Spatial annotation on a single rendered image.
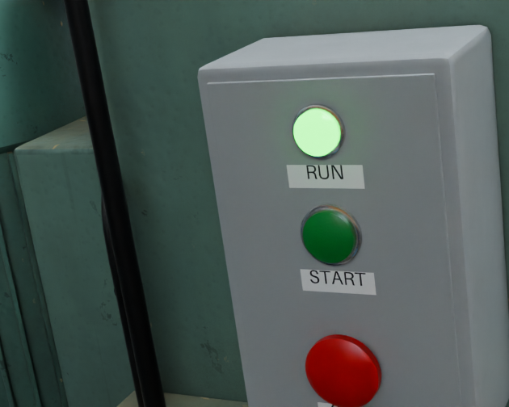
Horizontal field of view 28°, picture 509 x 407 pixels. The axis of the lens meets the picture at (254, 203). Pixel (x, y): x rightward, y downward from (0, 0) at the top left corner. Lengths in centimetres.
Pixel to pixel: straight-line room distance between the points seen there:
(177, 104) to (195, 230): 6
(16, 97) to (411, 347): 31
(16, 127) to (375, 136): 30
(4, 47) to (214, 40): 18
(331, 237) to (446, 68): 7
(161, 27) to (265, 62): 10
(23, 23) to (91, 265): 15
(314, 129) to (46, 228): 26
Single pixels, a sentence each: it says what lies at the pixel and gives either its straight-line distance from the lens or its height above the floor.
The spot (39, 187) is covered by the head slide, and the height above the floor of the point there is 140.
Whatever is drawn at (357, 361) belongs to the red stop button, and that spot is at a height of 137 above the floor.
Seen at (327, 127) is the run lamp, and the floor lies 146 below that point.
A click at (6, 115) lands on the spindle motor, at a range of 60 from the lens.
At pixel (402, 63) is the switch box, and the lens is 35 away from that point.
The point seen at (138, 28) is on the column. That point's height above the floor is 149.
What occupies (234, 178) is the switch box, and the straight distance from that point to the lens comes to 39.
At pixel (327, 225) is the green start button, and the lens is 37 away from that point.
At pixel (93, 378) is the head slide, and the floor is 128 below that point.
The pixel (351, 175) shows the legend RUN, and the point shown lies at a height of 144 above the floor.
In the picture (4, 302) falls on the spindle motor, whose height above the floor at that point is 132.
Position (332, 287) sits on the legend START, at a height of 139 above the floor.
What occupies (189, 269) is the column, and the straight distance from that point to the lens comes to 49.
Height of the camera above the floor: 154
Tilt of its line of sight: 18 degrees down
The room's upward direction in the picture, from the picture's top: 8 degrees counter-clockwise
